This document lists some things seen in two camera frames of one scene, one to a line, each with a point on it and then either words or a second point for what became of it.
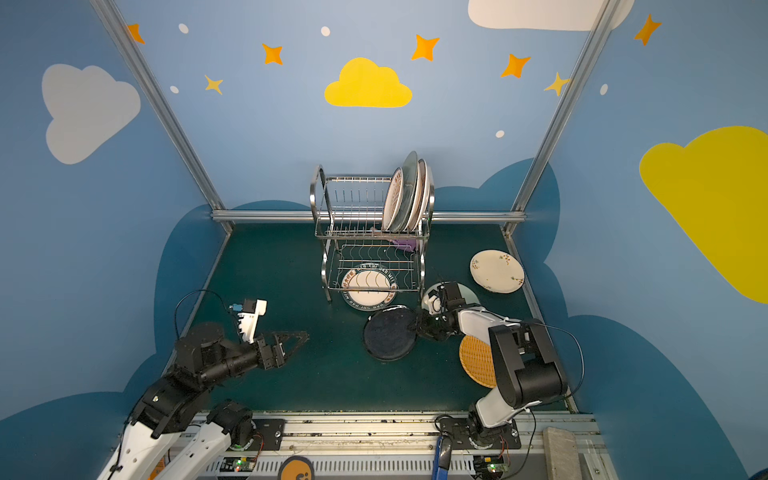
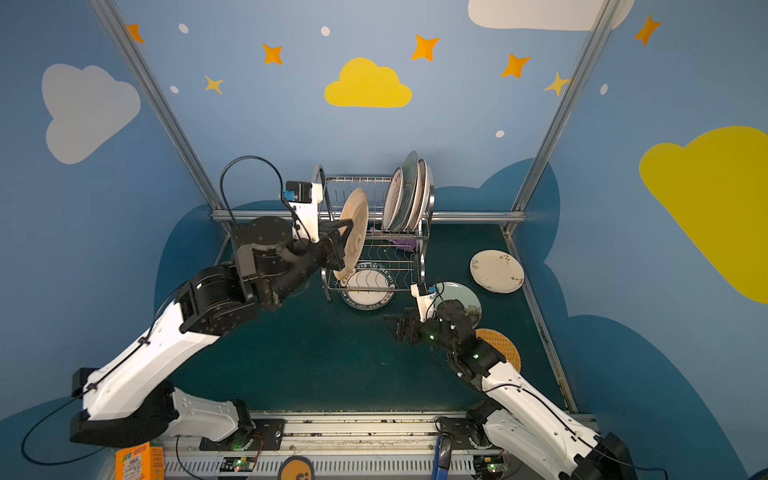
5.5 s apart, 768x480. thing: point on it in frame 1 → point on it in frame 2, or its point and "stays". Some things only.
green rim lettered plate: [368, 287] stays
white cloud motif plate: [423, 194] stays
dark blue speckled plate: [388, 335] → [356, 209]
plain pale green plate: [410, 171] stays
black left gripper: [269, 352] → [330, 253]
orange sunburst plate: [393, 199] stays
